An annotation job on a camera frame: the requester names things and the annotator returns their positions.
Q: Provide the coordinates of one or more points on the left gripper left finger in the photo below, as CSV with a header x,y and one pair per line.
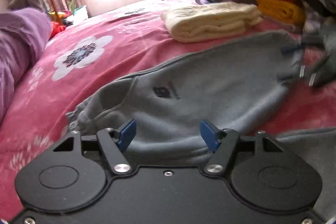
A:
x,y
113,144

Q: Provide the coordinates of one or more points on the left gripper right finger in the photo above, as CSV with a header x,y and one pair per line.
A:
x,y
221,143

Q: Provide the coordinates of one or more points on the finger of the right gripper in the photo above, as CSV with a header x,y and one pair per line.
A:
x,y
288,49

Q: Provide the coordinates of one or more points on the grey sweatshirt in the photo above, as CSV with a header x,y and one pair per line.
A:
x,y
235,85

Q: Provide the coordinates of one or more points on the grey clothes on chair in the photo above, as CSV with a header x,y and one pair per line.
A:
x,y
22,4

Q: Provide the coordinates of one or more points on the yellow folded garment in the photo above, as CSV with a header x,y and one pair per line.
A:
x,y
282,11

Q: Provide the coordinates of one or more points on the folded cream blanket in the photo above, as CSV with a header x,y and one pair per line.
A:
x,y
213,21

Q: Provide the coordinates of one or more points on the pink floral bed blanket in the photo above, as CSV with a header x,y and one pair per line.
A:
x,y
80,60

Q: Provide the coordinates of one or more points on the red cloth by duvet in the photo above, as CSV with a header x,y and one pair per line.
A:
x,y
56,28

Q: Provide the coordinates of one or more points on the purple duvet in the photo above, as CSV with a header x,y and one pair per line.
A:
x,y
24,34

